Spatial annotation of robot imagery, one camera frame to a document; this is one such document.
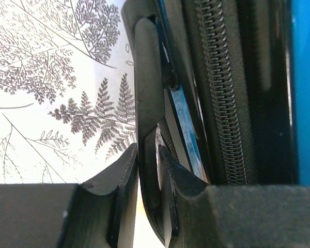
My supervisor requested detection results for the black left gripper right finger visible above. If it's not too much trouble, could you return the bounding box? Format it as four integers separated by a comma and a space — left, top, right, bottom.
159, 146, 310, 247

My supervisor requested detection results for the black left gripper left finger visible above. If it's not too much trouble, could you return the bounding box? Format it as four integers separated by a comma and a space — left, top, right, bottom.
0, 144, 138, 247

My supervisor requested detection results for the blue fish-print suitcase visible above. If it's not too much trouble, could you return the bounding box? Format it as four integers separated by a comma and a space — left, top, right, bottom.
122, 1, 310, 246

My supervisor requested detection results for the floral fern table mat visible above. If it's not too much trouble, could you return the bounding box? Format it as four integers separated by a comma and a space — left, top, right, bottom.
0, 1, 135, 183

